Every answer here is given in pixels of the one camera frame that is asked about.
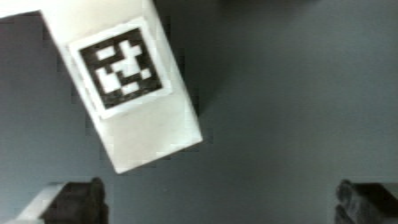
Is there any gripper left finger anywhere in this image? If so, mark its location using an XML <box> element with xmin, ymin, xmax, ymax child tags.
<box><xmin>14</xmin><ymin>176</ymin><xmax>112</xmax><ymax>224</ymax></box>

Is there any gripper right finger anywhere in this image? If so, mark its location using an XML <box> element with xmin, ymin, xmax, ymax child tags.
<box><xmin>334</xmin><ymin>180</ymin><xmax>398</xmax><ymax>224</ymax></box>

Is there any white leg with tag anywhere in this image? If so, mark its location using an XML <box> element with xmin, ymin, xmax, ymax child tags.
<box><xmin>0</xmin><ymin>0</ymin><xmax>203</xmax><ymax>173</ymax></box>

